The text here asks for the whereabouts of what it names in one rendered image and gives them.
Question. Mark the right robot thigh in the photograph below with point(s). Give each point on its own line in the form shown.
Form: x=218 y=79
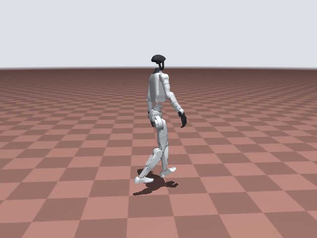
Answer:
x=162 y=134

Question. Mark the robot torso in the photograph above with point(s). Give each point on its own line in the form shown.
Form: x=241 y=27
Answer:
x=157 y=95

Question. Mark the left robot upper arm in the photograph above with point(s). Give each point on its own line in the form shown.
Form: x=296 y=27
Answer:
x=148 y=93

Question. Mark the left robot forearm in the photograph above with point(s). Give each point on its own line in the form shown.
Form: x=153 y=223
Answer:
x=150 y=104

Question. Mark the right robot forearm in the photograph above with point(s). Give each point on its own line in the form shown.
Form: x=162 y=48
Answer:
x=175 y=104

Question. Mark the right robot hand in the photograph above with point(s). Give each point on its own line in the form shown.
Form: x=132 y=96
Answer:
x=183 y=119

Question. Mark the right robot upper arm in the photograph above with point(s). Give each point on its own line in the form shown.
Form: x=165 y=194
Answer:
x=164 y=78

